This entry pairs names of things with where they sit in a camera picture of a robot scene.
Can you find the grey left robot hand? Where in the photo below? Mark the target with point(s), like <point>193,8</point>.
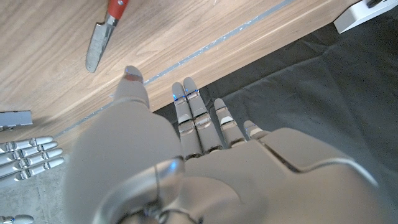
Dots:
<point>217,186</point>

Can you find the small grey clip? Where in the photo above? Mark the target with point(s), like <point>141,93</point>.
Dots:
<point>15,119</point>

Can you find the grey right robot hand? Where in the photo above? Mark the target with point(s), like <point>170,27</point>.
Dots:
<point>28,155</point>

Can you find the white power strip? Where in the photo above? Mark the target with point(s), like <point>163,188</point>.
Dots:
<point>357,17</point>

